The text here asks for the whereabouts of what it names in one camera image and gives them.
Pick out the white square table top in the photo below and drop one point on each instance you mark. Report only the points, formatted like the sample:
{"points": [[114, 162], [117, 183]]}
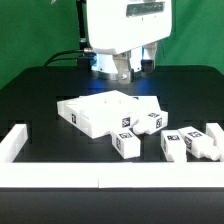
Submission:
{"points": [[98, 114]]}

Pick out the white U-shaped fence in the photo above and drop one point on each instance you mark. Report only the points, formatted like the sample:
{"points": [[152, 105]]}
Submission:
{"points": [[101, 175]]}

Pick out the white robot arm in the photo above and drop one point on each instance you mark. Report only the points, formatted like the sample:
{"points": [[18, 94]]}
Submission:
{"points": [[105, 67]]}

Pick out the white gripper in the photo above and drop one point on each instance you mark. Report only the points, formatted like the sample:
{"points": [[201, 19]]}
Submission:
{"points": [[117, 26]]}

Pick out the black pole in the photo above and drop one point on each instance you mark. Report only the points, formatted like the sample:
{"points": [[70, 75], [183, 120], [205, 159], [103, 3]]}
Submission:
{"points": [[82, 36]]}

